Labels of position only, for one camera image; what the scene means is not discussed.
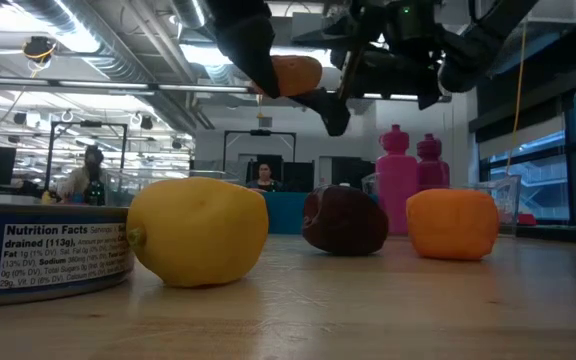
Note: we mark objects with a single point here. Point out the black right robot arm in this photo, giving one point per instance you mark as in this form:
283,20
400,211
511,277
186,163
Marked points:
488,40

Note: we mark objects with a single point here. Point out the orange toy carrot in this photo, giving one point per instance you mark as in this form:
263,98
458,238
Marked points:
295,75

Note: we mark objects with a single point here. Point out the long ceiling light bar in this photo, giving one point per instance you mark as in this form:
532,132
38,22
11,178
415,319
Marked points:
208,88

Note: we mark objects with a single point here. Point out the squat orange toy pepper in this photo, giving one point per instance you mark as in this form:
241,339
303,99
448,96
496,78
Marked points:
453,225

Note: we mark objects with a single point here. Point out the purple squeeze bottle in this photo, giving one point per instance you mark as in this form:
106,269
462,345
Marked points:
430,165

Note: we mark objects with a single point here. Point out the yellow toy lemon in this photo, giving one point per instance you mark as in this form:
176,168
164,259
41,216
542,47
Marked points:
198,235

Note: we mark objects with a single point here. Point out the teal plastic bin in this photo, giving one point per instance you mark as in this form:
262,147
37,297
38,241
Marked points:
284,212

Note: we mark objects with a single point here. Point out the clear plastic bin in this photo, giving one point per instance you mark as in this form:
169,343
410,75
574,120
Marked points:
508,200
133,185

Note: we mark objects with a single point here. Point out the blue-label tin can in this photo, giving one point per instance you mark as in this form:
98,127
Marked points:
43,255

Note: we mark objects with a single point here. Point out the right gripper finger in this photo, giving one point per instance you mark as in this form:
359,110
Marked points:
333,117
245,40

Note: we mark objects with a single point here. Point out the black ceiling camera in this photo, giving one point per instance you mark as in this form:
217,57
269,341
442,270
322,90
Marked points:
40,49

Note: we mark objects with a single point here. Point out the pink squeeze bottle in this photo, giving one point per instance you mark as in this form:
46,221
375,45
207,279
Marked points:
397,190

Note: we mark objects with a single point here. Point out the black rig frame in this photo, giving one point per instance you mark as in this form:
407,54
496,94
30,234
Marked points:
90,123
259,132

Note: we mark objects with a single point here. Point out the dark purple toy plum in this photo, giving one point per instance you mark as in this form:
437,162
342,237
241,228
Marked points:
345,222

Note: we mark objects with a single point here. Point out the silver ventilation duct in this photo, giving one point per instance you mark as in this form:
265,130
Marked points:
190,12

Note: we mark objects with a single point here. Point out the grey ceiling unit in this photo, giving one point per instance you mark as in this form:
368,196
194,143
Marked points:
313,20

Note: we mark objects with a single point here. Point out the person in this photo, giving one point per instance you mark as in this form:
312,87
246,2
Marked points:
264,177
85,180

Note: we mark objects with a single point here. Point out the black monitor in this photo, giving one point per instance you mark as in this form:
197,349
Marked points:
353,172
295,175

